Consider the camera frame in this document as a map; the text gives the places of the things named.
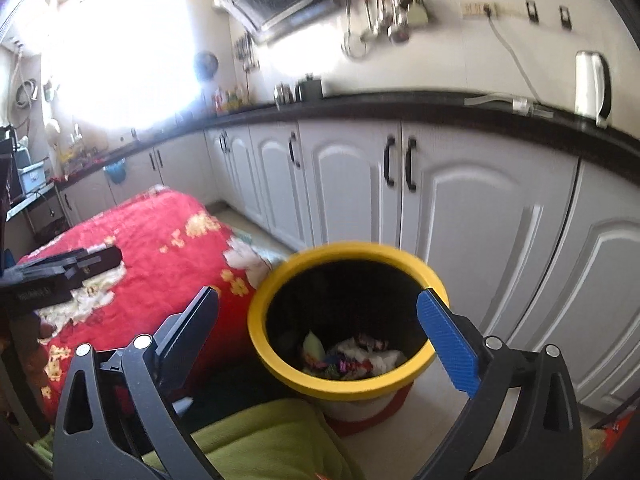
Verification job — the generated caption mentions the white base cabinets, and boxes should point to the white base cabinets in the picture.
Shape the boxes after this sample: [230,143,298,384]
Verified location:
[60,120,640,416]

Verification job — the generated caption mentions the coiled hose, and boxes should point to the coiled hose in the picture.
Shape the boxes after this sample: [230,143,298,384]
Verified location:
[17,80,41,108]

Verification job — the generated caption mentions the white electric kettle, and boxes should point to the white electric kettle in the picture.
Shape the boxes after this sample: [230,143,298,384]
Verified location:
[574,50,613,128]

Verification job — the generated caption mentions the pale green spatula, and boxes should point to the pale green spatula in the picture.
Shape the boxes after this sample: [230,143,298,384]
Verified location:
[407,0,431,26]

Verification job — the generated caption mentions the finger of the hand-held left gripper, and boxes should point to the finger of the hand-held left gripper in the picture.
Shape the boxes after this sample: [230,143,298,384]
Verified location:
[15,247,101,272]
[62,245,124,281]

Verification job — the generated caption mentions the white orange-print plastic bag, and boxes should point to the white orange-print plastic bag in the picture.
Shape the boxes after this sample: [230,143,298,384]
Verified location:
[332,340,407,376]

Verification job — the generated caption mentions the hanging kitchen tools rack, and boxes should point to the hanging kitchen tools rack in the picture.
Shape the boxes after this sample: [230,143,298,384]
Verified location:
[234,32,261,73]

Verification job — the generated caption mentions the steel shelf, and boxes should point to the steel shelf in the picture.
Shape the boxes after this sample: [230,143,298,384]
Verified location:
[5,180,66,241]

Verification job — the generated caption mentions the dark green pot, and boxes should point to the dark green pot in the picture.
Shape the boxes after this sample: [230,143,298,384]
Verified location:
[296,75,325,102]

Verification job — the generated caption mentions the bright kitchen window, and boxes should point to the bright kitchen window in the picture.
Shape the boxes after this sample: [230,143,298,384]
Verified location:
[37,0,236,136]

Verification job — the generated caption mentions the yellow-rimmed black trash bin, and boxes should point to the yellow-rimmed black trash bin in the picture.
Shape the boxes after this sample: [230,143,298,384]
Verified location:
[247,241,451,436]

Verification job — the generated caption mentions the red floral tablecloth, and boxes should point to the red floral tablecloth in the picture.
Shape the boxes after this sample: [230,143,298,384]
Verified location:
[17,191,281,426]

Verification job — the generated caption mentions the purple foil snack wrapper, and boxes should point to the purple foil snack wrapper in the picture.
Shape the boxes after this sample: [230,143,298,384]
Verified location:
[320,355,366,381]

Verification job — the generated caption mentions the black microwave oven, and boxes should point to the black microwave oven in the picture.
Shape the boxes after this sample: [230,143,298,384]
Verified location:
[0,127,26,216]

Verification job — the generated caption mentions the row of condiment bottles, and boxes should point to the row of condiment bottles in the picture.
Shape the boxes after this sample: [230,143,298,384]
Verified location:
[212,85,251,113]

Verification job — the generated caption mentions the green clothing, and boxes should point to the green clothing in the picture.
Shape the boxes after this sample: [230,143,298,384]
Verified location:
[35,399,368,480]

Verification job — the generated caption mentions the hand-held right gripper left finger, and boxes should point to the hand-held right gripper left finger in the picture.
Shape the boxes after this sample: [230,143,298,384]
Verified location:
[52,285,236,480]

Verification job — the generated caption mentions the black kitchen countertop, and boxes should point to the black kitchen countertop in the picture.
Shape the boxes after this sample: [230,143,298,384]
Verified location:
[52,89,640,181]

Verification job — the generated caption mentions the small blue wall fan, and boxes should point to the small blue wall fan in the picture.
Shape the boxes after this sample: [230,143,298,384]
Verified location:
[193,51,220,81]

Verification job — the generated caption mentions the white blue storage box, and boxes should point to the white blue storage box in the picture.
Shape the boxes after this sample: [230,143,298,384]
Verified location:
[17,162,48,193]

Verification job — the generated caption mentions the person's left hand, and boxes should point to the person's left hand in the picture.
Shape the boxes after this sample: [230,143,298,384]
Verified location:
[7,307,58,391]

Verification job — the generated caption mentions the red white paper packet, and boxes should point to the red white paper packet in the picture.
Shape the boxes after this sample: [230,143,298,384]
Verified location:
[356,334,390,353]

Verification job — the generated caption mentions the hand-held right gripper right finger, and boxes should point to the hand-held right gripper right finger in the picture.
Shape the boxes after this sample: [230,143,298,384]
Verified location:
[415,287,583,480]

